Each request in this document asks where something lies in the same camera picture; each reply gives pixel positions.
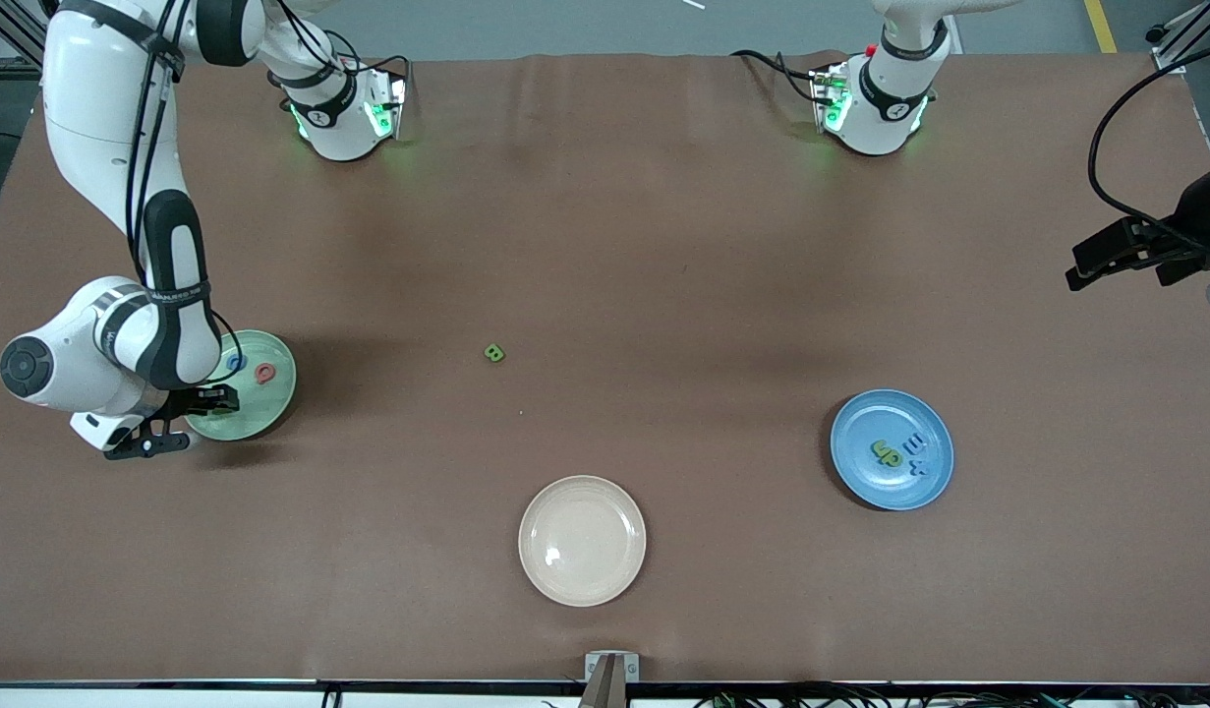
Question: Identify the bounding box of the beige plate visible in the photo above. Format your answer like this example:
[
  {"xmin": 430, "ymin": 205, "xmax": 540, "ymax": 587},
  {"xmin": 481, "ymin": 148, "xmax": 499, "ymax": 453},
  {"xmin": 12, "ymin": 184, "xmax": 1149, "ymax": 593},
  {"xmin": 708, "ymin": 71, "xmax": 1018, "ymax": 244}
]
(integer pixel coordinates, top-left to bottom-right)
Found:
[{"xmin": 518, "ymin": 475, "xmax": 648, "ymax": 608}]

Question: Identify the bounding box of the aluminium frame profile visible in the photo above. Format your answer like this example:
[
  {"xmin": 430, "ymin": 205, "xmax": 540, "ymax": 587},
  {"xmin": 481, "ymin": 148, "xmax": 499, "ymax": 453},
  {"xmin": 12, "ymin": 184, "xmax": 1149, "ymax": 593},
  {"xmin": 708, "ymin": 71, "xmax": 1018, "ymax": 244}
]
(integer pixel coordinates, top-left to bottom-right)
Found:
[
  {"xmin": 1145, "ymin": 0, "xmax": 1210, "ymax": 75},
  {"xmin": 0, "ymin": 0, "xmax": 50, "ymax": 88}
]

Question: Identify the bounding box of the blue plate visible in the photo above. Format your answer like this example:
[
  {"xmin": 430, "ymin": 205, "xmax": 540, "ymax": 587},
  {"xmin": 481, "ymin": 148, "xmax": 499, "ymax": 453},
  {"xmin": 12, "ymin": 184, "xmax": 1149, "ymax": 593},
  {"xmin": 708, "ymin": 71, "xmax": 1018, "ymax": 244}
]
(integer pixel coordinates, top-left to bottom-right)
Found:
[{"xmin": 830, "ymin": 389, "xmax": 955, "ymax": 511}]

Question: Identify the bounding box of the black left arm base cable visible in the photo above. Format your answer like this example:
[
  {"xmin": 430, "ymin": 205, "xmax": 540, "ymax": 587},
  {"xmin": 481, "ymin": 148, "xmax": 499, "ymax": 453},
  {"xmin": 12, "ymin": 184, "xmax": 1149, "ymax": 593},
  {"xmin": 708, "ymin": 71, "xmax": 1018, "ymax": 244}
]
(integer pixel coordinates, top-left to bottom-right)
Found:
[{"xmin": 730, "ymin": 47, "xmax": 827, "ymax": 104}]

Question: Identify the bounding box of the green plate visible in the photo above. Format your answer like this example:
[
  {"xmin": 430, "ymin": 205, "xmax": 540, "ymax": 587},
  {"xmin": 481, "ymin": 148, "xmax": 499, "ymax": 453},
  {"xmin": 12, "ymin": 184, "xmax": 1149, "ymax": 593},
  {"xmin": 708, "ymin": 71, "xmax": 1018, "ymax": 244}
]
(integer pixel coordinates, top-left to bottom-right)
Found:
[{"xmin": 184, "ymin": 329, "xmax": 299, "ymax": 443}]

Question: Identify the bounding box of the brown table cover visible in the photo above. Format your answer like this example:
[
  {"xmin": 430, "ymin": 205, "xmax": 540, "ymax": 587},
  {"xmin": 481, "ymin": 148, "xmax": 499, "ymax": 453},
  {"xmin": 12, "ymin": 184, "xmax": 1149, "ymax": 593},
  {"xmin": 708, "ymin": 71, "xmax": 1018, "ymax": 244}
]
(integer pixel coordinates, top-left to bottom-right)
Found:
[{"xmin": 0, "ymin": 51, "xmax": 1210, "ymax": 686}]

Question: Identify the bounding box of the grey metal bracket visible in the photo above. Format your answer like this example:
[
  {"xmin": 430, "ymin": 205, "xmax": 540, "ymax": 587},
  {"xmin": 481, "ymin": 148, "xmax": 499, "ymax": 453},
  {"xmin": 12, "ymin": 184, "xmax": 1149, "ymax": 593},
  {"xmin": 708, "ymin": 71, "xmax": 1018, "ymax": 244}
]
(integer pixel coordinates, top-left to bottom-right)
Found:
[{"xmin": 583, "ymin": 651, "xmax": 641, "ymax": 708}]

